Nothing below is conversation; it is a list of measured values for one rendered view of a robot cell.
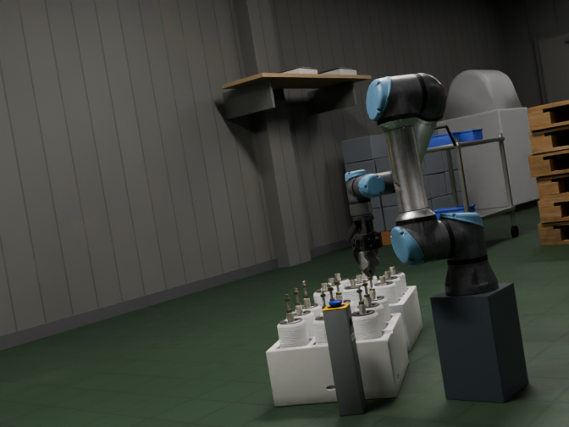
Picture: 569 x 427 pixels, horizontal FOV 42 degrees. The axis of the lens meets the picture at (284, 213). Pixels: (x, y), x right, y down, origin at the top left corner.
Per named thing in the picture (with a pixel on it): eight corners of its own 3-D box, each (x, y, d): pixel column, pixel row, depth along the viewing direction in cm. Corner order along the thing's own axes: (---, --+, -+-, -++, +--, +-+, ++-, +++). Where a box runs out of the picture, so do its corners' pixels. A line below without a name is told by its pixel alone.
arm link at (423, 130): (448, 60, 213) (409, 172, 251) (414, 64, 211) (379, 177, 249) (466, 86, 207) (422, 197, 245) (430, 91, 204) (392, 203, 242)
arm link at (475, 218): (496, 253, 208) (488, 207, 208) (454, 262, 205) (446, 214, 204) (474, 252, 220) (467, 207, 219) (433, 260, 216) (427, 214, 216)
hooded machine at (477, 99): (448, 219, 832) (426, 79, 826) (477, 211, 888) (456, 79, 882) (517, 213, 778) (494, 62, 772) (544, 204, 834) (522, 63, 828)
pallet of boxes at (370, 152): (410, 230, 773) (394, 135, 769) (469, 224, 729) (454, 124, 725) (356, 246, 694) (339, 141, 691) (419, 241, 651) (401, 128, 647)
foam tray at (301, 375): (409, 362, 259) (401, 312, 258) (397, 397, 222) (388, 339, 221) (303, 372, 269) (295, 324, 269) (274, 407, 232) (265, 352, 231)
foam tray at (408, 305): (422, 327, 311) (416, 285, 310) (411, 351, 274) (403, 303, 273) (334, 335, 323) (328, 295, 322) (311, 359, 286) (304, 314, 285)
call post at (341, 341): (367, 406, 218) (350, 303, 217) (363, 414, 211) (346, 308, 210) (343, 407, 220) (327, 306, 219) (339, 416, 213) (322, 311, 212)
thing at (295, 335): (306, 370, 243) (297, 317, 243) (320, 374, 235) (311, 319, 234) (280, 378, 239) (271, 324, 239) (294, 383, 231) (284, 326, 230)
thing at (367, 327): (376, 363, 237) (367, 308, 236) (393, 368, 229) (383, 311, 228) (350, 371, 233) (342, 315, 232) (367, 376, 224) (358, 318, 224)
